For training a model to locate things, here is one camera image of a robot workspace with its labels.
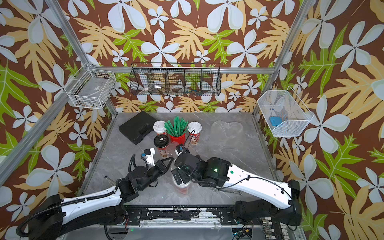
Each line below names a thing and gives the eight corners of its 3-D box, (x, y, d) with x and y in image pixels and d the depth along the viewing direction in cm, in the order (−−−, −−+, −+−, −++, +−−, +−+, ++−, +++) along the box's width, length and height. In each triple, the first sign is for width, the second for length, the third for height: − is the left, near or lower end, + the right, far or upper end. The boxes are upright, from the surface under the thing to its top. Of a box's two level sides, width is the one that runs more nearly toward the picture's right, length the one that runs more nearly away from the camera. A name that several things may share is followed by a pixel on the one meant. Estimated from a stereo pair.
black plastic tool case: (120, 131, 110) (117, 127, 106) (143, 114, 122) (142, 109, 117) (137, 145, 103) (135, 141, 98) (160, 126, 114) (159, 121, 110)
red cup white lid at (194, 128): (189, 147, 103) (188, 131, 89) (188, 138, 108) (187, 121, 94) (200, 146, 104) (202, 130, 89) (199, 137, 108) (200, 120, 94)
